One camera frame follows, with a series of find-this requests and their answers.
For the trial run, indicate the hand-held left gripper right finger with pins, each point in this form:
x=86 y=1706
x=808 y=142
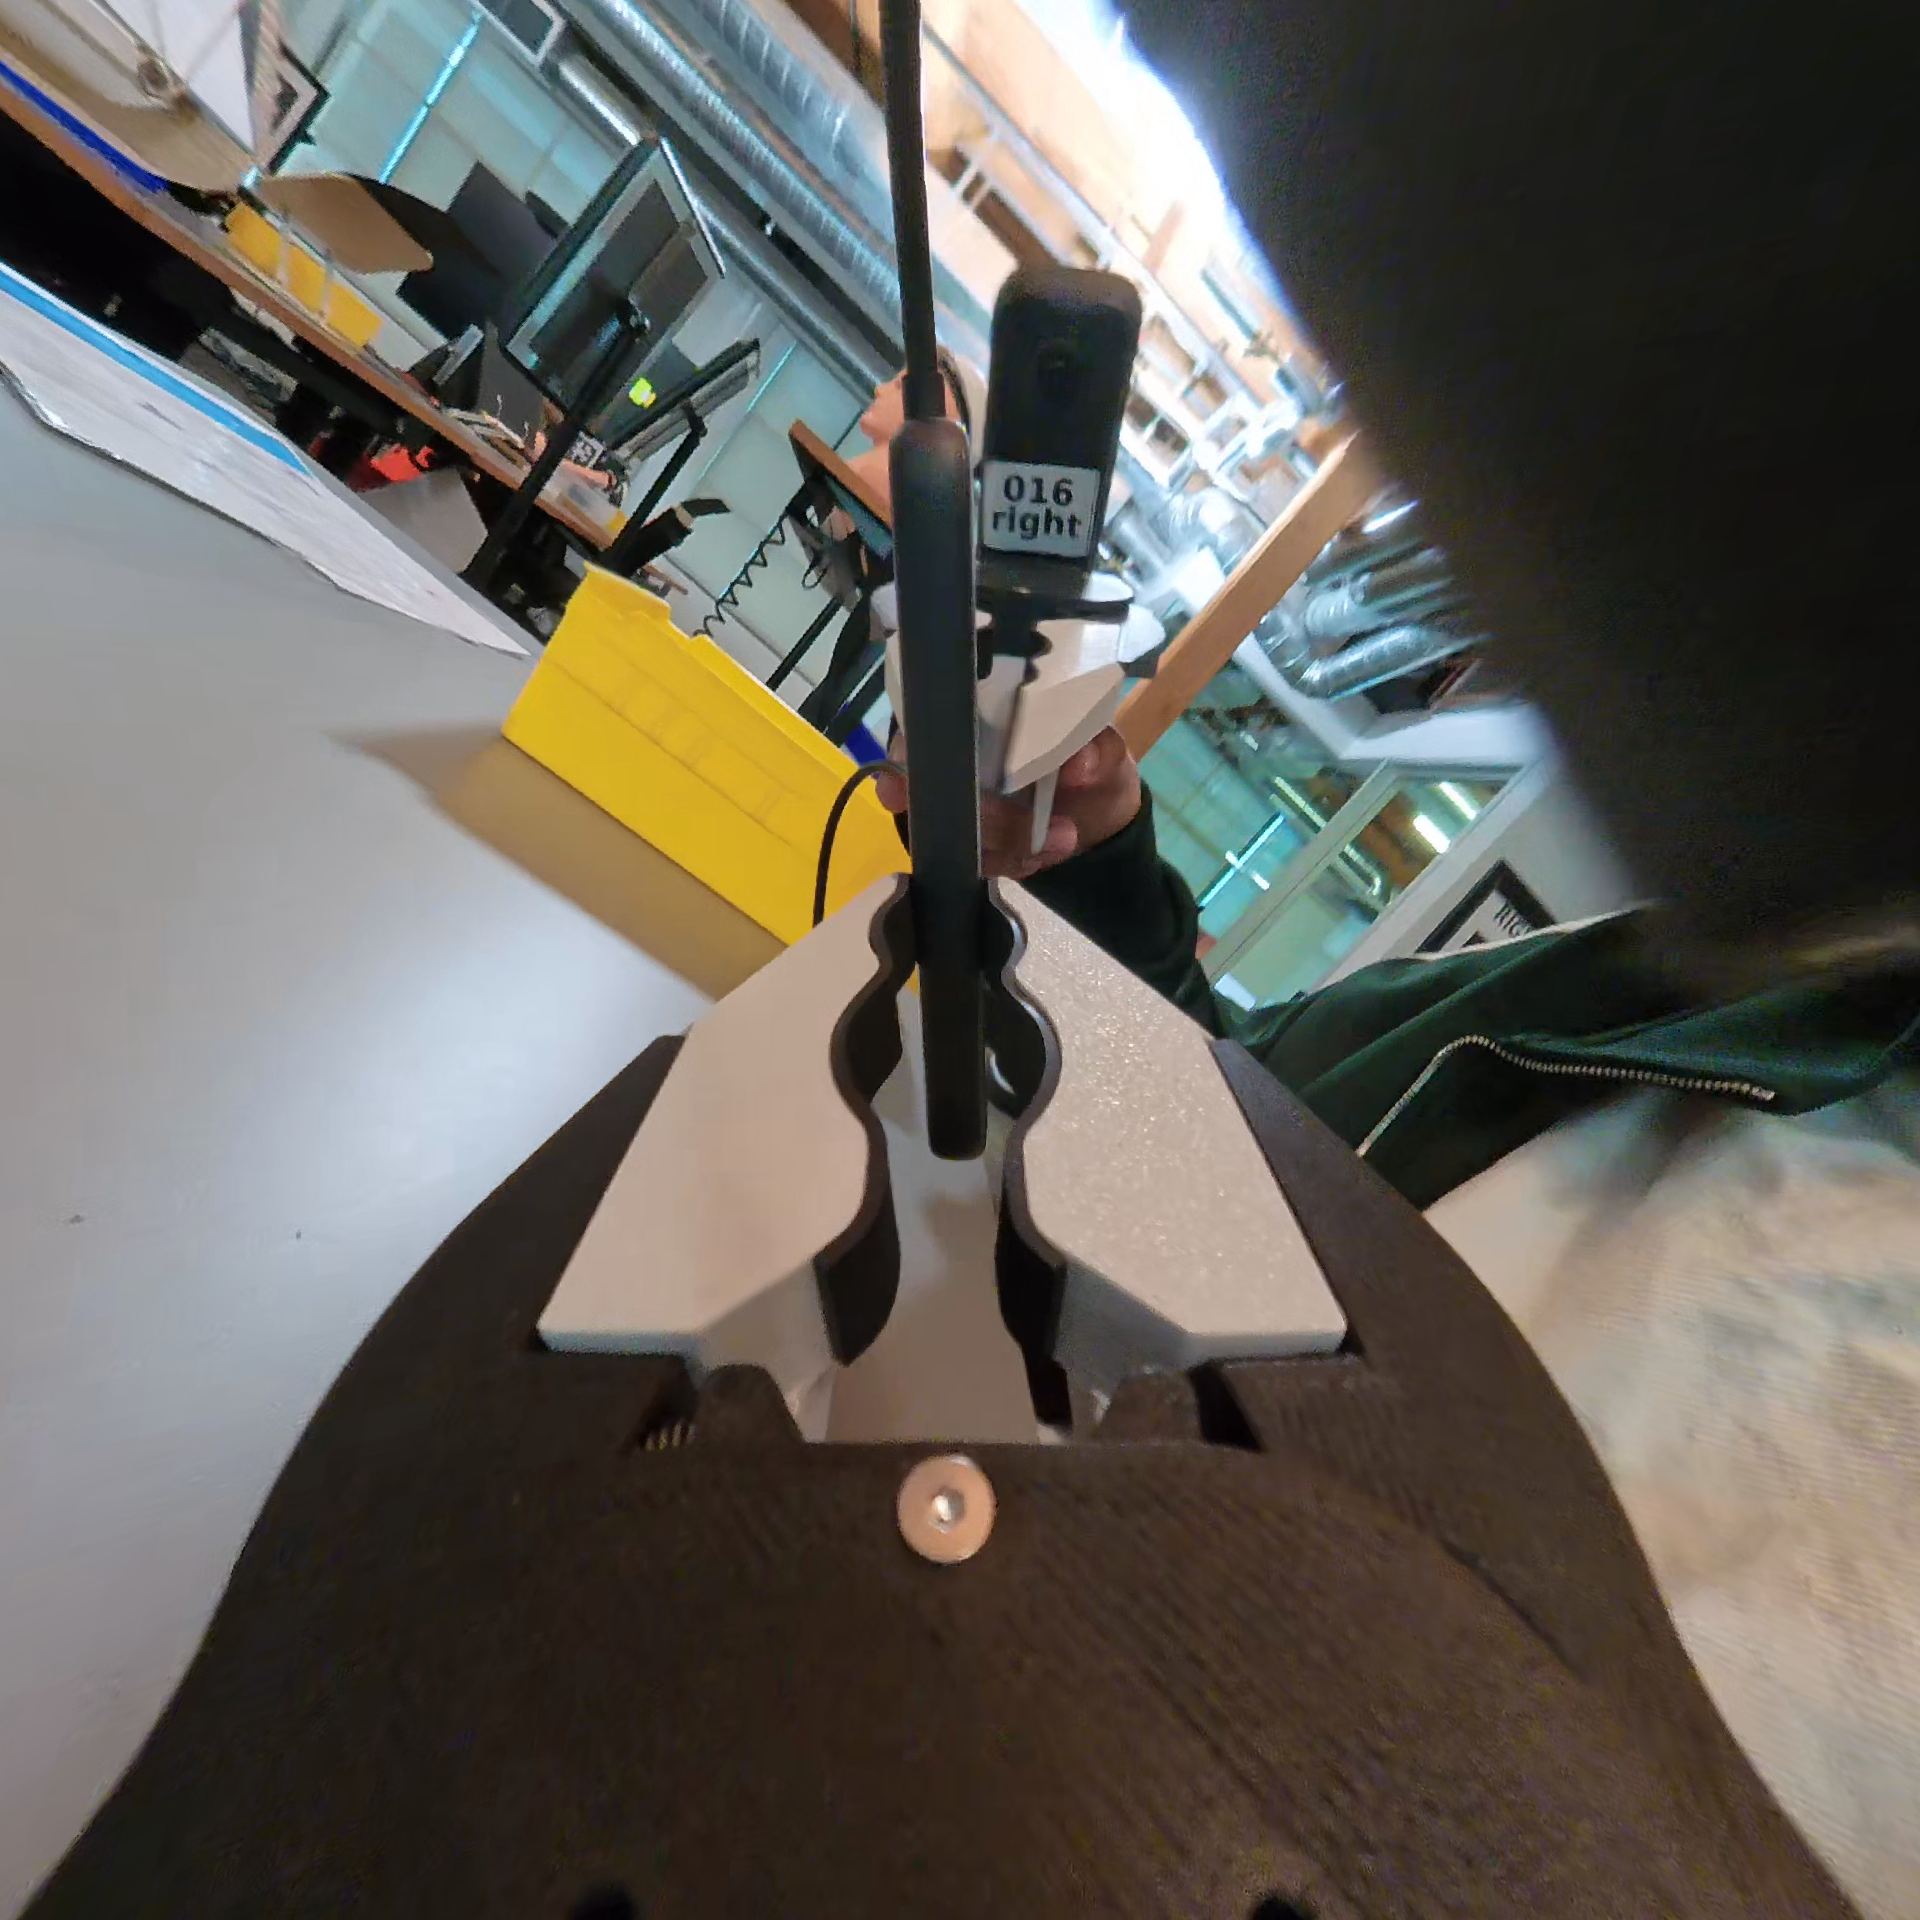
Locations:
x=1187 y=1187

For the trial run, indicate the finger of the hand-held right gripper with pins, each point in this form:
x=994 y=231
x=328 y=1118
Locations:
x=891 y=662
x=1058 y=706

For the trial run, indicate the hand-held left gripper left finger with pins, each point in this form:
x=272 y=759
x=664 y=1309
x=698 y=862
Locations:
x=707 y=1187

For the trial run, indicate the black USB hub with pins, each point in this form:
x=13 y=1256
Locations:
x=944 y=750

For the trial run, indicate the person's right forearm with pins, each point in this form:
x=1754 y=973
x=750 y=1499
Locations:
x=1141 y=917

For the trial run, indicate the grey desk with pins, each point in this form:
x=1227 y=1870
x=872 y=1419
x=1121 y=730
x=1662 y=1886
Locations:
x=227 y=973

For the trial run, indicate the person's right hand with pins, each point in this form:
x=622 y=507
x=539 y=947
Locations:
x=1088 y=811

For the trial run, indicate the yellow plastic bin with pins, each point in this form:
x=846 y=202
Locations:
x=308 y=279
x=673 y=737

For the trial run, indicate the dark green zip jacket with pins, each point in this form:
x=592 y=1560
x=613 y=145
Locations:
x=1574 y=1036

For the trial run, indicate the computer monitor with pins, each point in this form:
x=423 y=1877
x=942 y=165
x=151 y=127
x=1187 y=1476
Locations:
x=614 y=269

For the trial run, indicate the cream ribbed sweater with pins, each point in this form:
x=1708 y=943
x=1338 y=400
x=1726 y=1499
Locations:
x=1726 y=1426

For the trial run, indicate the blue-striped clear plastic bag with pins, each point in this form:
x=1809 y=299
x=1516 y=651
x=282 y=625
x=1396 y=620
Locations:
x=227 y=451

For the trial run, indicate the silver ventilation duct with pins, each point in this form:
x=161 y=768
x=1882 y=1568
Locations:
x=750 y=135

